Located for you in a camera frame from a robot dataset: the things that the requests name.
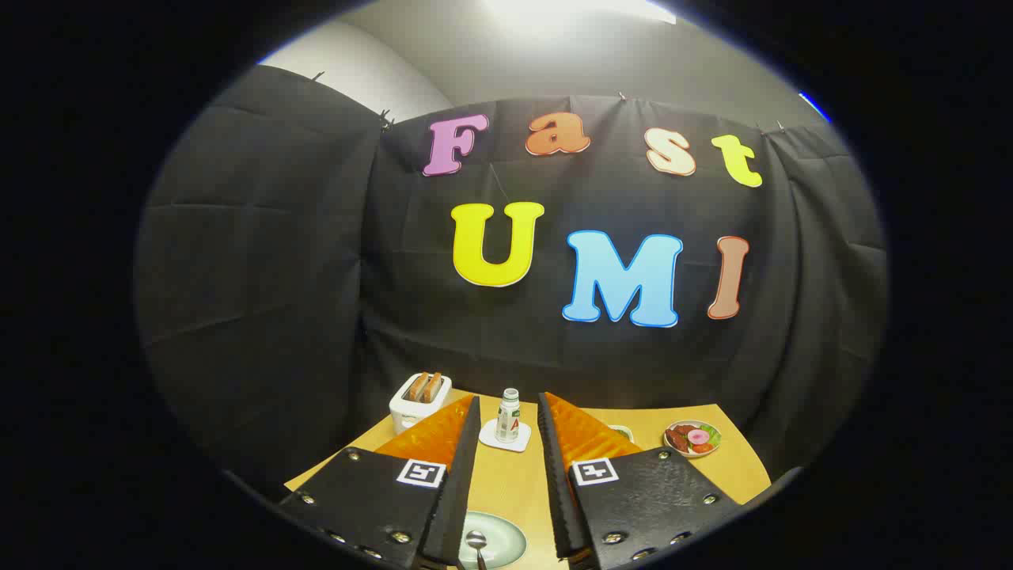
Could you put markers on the brown toast slice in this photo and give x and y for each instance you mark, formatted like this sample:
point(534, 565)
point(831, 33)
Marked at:
point(418, 386)
point(433, 385)

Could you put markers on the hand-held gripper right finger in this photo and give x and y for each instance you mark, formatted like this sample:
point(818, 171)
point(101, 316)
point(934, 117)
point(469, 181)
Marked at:
point(558, 491)

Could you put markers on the small plastic drink bottle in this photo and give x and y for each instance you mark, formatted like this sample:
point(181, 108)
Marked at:
point(507, 416)

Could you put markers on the white divided snack tray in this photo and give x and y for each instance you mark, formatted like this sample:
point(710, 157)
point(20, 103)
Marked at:
point(623, 432)

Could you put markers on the white toaster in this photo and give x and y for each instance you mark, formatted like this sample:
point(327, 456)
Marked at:
point(411, 413)

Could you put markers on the pale green plate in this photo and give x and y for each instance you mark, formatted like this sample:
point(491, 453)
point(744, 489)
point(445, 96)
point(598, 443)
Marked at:
point(505, 538)

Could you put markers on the ceiling light panel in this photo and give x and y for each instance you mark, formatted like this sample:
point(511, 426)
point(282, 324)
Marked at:
point(570, 9)

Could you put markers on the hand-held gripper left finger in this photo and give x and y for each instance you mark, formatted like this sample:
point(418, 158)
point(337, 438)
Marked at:
point(463, 475)

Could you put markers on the white plate of food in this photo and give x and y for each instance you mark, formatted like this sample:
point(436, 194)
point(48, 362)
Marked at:
point(692, 439)

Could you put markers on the white square coaster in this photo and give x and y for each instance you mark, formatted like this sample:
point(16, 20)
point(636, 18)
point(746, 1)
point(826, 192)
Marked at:
point(489, 439)

